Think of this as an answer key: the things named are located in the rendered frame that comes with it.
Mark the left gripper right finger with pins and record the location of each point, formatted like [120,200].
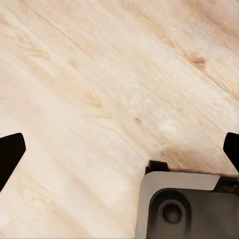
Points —
[231,148]

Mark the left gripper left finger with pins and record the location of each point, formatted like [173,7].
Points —
[12,149]

